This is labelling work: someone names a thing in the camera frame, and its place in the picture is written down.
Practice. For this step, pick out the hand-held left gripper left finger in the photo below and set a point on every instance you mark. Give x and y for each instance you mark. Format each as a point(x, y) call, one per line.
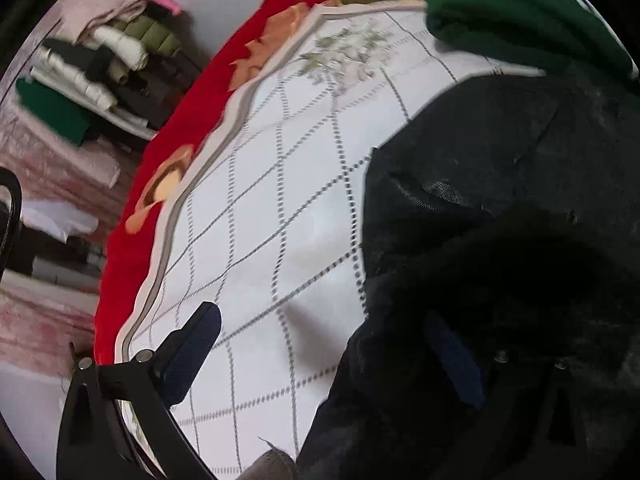
point(192, 352)

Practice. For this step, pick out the white checked bed cover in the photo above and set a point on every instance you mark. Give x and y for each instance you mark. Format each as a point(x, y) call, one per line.
point(280, 200)

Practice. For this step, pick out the white cloth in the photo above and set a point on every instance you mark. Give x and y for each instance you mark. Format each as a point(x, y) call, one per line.
point(57, 217)

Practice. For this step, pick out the pile of folded clothes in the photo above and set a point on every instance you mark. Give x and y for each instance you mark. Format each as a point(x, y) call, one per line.
point(100, 55)

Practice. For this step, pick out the dark green garment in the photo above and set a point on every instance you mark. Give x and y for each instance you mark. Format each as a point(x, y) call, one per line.
point(510, 5)

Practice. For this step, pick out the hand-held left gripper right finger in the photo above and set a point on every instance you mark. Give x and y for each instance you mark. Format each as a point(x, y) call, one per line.
point(457, 362)

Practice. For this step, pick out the red floral blanket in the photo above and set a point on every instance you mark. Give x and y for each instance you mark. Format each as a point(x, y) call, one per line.
point(200, 105)

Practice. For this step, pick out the large black garment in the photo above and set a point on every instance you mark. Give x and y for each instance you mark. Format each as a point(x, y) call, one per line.
point(500, 185)

